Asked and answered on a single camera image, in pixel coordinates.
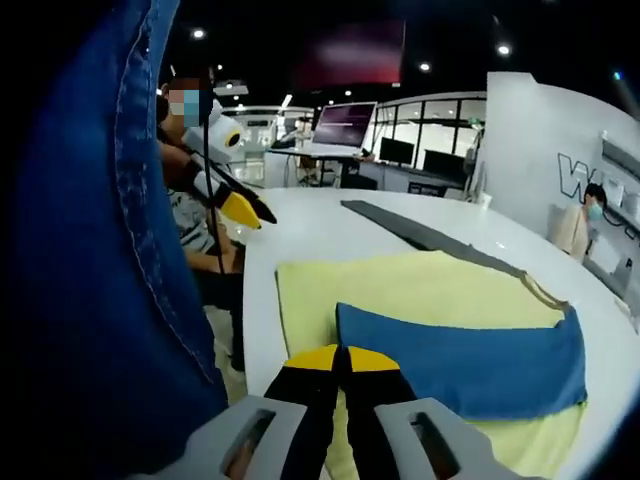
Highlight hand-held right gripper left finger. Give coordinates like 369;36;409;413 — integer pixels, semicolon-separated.
144;343;342;480

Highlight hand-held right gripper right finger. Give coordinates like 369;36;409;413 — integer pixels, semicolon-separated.
343;345;549;480

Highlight yellow garment blue grey sleeves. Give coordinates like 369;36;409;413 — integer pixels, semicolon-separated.
273;199;589;480

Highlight white office desk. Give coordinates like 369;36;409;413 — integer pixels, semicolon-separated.
263;147;364;190

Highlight round ceiling spotlights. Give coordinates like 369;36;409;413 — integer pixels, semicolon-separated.
192;27;512;99

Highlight large silver computer monitor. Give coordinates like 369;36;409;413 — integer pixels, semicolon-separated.
312;101;378;157

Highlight person's blue denim clothing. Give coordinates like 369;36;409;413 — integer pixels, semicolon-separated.
9;0;229;466

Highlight black computer monitor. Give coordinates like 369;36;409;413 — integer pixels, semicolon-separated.
378;137;416;166
422;148;469;176

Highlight red hanging screen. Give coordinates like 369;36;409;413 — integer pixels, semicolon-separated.
294;19;406;91

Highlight black framed glass partition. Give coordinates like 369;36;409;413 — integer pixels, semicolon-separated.
374;94;486;171

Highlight black cable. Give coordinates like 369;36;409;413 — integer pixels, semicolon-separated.
199;74;226;275

